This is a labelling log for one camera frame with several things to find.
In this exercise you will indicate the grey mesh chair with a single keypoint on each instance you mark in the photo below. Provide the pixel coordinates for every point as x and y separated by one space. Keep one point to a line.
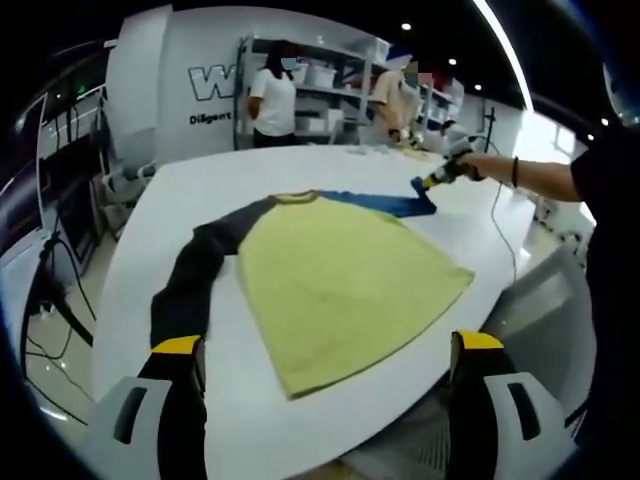
540 310

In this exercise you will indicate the dark office desk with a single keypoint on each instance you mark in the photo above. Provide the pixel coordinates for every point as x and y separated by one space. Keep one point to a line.
70 210

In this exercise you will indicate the white office chair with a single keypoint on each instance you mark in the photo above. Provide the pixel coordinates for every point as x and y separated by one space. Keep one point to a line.
125 185

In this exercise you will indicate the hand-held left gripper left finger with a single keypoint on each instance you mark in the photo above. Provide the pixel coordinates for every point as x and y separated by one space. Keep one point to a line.
175 400

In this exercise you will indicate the cream cloth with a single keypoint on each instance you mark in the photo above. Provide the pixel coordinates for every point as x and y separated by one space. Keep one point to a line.
425 155

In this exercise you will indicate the person's right hand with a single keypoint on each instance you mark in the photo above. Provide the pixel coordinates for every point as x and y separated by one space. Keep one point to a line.
470 167

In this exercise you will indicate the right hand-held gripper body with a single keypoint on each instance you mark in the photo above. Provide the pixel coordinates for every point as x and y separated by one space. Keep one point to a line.
457 152

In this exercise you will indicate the black tripod stand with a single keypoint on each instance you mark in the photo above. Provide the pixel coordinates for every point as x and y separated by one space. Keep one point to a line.
65 310

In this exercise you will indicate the black wrist band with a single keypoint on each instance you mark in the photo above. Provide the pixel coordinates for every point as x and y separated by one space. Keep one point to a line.
515 172

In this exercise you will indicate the yellow garment black blue sleeves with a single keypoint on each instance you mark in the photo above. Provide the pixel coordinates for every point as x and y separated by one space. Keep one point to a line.
325 280

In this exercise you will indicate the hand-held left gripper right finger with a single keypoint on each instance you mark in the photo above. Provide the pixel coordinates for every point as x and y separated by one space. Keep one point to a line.
482 390

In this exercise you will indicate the row of white storage bins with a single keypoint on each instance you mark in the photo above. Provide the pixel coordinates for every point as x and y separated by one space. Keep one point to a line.
320 75

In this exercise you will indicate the black light stand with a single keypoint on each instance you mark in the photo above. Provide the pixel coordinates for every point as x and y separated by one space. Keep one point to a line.
489 130

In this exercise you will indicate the metal storage shelf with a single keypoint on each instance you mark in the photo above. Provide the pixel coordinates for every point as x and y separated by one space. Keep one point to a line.
367 75

